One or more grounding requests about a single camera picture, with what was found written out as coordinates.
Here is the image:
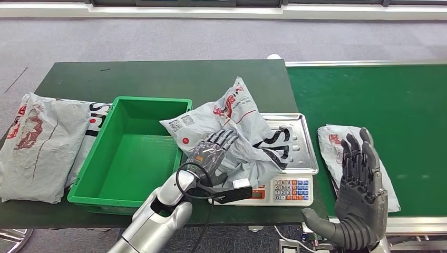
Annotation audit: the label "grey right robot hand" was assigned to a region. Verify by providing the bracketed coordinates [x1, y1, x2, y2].
[300, 127, 389, 245]

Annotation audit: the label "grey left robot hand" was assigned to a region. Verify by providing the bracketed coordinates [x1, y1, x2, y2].
[185, 128, 240, 186]

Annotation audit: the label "grey parcel black-red print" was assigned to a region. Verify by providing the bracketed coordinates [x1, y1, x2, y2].
[159, 76, 291, 189]

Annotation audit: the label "grey parcel bright red print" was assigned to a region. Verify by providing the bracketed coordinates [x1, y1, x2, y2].
[317, 124, 401, 213]

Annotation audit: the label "green conveyor belt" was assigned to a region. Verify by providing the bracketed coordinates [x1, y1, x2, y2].
[285, 60, 447, 245]

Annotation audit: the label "grey parcel black letters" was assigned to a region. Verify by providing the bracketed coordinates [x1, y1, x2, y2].
[64, 101, 113, 189]

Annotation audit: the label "large grey red-print parcel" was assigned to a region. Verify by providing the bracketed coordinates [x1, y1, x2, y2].
[0, 92, 92, 205]

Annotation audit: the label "green plastic crate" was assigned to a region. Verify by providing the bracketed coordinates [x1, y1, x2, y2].
[67, 96, 193, 216]

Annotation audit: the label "white floor socket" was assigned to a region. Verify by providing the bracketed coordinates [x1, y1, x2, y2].
[278, 239, 301, 253]

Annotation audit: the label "chrome chair base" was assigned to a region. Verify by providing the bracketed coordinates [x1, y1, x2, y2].
[0, 228, 33, 253]

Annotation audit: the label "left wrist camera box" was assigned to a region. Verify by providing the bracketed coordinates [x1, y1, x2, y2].
[206, 179, 253, 205]

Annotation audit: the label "white floor cable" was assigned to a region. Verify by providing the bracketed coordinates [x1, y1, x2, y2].
[273, 226, 317, 253]

